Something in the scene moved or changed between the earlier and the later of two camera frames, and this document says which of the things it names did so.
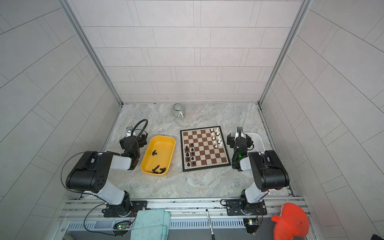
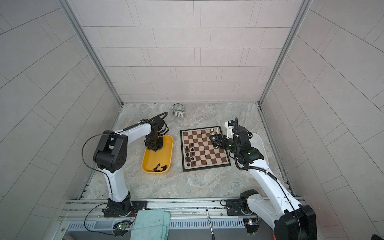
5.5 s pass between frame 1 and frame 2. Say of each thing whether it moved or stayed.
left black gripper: moved
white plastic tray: stayed
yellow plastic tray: stayed
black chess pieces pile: stayed
